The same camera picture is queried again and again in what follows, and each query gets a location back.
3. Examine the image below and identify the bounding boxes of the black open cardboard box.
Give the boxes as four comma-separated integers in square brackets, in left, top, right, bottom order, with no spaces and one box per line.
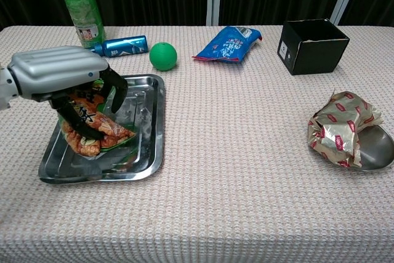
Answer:
[277,18,350,76]

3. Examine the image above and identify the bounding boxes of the green ball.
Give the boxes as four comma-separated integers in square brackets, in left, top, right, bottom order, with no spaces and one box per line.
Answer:
[149,42,179,71]

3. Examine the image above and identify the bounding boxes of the beige waffle tablecloth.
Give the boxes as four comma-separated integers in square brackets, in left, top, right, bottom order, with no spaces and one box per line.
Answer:
[0,25,394,263]

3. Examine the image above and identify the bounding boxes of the rectangular steel tray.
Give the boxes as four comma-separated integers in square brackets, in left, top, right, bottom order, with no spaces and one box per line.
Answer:
[38,74,168,184]

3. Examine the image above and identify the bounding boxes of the tall green cylinder can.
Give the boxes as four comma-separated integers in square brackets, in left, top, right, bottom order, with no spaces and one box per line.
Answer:
[51,0,107,51]

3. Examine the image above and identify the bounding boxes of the blue snack bag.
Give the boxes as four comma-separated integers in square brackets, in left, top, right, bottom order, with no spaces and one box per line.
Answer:
[191,25,263,64]

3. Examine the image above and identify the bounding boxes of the round steel plate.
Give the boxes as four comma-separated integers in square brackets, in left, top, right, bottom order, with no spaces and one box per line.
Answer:
[350,123,394,172]

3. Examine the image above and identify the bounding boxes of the green orange snack bag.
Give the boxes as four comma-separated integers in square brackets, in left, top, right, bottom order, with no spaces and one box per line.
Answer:
[60,79,137,158]

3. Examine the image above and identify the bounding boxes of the blue metallic bottle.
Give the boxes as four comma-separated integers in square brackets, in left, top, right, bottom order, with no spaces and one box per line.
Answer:
[88,35,149,59]

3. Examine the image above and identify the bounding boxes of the gold red foil bag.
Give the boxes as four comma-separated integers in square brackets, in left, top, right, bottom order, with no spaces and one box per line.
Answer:
[307,89,384,169]

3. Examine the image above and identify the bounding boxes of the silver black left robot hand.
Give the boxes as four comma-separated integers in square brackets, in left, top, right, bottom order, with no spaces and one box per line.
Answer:
[6,46,129,141]

